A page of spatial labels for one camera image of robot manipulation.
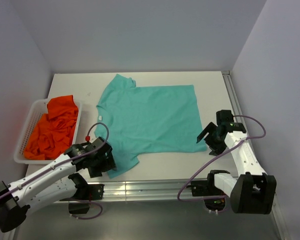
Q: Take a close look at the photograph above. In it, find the front aluminium rail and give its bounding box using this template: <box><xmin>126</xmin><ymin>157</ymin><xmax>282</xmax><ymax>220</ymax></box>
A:
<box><xmin>14</xmin><ymin>176</ymin><xmax>276</xmax><ymax>205</ymax></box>

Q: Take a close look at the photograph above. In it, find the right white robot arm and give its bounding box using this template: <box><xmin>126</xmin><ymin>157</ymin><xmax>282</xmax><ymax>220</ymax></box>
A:
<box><xmin>197</xmin><ymin>121</ymin><xmax>277</xmax><ymax>215</ymax></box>

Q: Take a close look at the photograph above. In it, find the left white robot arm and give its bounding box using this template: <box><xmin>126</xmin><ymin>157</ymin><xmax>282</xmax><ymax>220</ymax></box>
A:
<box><xmin>0</xmin><ymin>143</ymin><xmax>116</xmax><ymax>233</ymax></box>

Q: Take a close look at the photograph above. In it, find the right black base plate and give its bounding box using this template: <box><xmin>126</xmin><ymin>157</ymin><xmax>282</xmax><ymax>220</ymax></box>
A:
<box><xmin>186</xmin><ymin>178</ymin><xmax>236</xmax><ymax>199</ymax></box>

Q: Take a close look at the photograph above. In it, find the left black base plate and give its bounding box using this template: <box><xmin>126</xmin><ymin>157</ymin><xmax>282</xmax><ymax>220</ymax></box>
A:
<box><xmin>61</xmin><ymin>184</ymin><xmax>104</xmax><ymax>201</ymax></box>

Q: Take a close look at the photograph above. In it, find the right side aluminium rail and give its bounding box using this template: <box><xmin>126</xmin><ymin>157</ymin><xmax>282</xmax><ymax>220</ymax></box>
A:
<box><xmin>221</xmin><ymin>71</ymin><xmax>291</xmax><ymax>240</ymax></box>

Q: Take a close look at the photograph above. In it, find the teal t-shirt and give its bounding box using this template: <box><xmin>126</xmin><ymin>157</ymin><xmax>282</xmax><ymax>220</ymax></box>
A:
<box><xmin>94</xmin><ymin>74</ymin><xmax>207</xmax><ymax>179</ymax></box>

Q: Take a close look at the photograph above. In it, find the aluminium rail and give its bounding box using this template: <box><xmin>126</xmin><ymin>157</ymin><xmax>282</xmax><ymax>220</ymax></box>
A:
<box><xmin>14</xmin><ymin>176</ymin><xmax>276</xmax><ymax>205</ymax></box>
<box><xmin>221</xmin><ymin>71</ymin><xmax>291</xmax><ymax>240</ymax></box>

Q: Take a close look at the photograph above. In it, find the orange t-shirt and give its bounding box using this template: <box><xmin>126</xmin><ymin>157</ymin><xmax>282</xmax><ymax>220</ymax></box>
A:
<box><xmin>23</xmin><ymin>95</ymin><xmax>79</xmax><ymax>161</ymax></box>

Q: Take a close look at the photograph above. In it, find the white plastic basket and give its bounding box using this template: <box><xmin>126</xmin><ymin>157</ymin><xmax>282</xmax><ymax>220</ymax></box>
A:
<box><xmin>13</xmin><ymin>98</ymin><xmax>82</xmax><ymax>165</ymax></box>

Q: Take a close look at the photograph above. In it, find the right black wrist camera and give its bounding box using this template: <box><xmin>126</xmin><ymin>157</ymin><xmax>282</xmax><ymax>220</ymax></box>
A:
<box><xmin>216</xmin><ymin>110</ymin><xmax>247</xmax><ymax>135</ymax></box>

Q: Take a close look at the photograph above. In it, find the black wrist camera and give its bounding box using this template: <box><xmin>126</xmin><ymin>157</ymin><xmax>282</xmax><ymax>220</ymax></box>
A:
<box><xmin>216</xmin><ymin>110</ymin><xmax>247</xmax><ymax>135</ymax></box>
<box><xmin>64</xmin><ymin>137</ymin><xmax>113</xmax><ymax>159</ymax></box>

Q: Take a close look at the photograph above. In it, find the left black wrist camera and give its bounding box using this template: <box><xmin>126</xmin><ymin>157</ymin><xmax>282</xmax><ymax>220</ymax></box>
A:
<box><xmin>64</xmin><ymin>137</ymin><xmax>113</xmax><ymax>159</ymax></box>

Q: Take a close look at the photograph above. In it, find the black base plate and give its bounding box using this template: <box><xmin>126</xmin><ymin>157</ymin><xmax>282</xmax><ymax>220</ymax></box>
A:
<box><xmin>186</xmin><ymin>178</ymin><xmax>236</xmax><ymax>199</ymax></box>
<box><xmin>61</xmin><ymin>184</ymin><xmax>104</xmax><ymax>201</ymax></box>

